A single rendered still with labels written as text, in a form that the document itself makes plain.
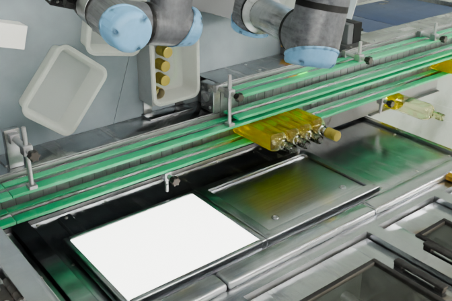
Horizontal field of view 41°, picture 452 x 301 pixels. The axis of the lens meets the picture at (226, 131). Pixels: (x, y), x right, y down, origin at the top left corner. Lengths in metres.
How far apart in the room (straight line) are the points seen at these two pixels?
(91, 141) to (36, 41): 0.32
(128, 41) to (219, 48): 1.07
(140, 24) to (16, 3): 0.72
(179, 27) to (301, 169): 1.03
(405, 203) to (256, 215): 0.47
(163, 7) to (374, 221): 1.00
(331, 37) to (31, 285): 0.77
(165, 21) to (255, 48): 1.12
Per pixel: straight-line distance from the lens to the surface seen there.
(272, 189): 1.87
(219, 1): 1.88
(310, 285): 1.57
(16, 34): 1.63
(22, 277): 0.98
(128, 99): 1.90
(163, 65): 1.85
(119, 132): 1.82
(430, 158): 2.25
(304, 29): 1.31
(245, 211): 1.76
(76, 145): 1.77
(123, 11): 1.00
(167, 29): 1.06
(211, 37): 2.02
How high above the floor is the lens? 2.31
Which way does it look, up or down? 46 degrees down
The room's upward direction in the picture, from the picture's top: 117 degrees clockwise
